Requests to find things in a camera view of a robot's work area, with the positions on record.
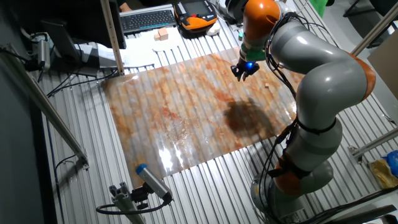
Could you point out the large wooden block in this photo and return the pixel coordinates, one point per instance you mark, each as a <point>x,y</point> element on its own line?
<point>163,33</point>

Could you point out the green cloth item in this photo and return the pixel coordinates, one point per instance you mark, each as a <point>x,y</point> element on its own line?
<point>318,6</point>

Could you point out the black camera clamp bracket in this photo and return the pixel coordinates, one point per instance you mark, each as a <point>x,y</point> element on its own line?
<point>140,196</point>

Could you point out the slanted aluminium frame bar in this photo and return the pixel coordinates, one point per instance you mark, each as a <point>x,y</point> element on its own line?
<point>373,34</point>

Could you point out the orange black teach pendant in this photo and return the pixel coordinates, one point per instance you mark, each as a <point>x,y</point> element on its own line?
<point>196,21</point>

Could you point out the white paper sheets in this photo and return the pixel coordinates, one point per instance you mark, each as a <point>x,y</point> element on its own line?
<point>140,49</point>

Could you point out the blue plastic bag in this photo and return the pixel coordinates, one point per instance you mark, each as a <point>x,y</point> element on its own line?
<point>392,161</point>

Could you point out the white rounded object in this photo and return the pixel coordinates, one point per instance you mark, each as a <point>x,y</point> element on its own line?
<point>214,29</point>

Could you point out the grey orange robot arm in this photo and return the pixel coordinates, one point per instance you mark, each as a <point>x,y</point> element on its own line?
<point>329,81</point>

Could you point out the medium wooden cube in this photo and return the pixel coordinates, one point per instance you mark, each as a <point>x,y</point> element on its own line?
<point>156,37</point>

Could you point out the silver camera with blue cap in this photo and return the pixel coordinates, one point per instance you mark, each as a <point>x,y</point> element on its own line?
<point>152,182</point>

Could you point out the orange marble pattern mat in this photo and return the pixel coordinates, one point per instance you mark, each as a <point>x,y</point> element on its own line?
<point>186,109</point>

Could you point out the dark metal bar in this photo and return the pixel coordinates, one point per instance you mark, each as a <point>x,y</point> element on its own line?
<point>367,214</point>

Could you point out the yellow plastic bag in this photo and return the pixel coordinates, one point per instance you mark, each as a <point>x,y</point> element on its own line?
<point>382,174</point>

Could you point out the long diagonal aluminium beam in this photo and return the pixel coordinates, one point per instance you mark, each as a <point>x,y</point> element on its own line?
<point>46,109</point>

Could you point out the tall aluminium profile post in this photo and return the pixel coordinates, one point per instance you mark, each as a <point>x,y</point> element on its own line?
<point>112,37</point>

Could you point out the green camera mount plate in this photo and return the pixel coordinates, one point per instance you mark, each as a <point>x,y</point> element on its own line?
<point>255,54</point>

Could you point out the black office chair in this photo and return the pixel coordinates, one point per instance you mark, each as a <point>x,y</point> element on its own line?
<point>384,6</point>

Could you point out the aluminium frame bar with bracket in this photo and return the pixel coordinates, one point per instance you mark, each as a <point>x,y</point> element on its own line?
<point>376,143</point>

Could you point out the short aluminium profile stub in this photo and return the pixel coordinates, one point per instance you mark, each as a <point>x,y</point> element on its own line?
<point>124,202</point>

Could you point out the bare person hand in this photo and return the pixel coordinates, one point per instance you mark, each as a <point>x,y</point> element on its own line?
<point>125,7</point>

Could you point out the black computer monitor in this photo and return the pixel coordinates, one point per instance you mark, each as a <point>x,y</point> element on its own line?
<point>87,21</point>

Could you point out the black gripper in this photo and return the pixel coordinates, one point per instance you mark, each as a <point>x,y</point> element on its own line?
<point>245,68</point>

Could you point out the black computer keyboard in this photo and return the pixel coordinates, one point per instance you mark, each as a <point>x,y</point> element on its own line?
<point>146,20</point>

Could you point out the brown cardboard panel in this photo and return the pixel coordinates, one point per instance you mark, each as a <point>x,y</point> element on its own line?
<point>385,65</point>

